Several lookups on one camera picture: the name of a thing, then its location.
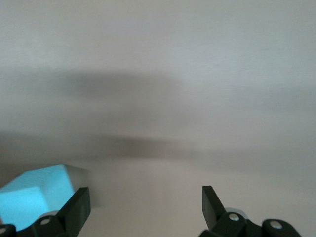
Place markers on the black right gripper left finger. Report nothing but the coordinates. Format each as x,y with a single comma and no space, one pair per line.
74,212

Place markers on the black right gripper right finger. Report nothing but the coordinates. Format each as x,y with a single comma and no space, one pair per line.
213,212

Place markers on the light blue foam cube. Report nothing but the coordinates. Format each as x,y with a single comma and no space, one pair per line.
24,197

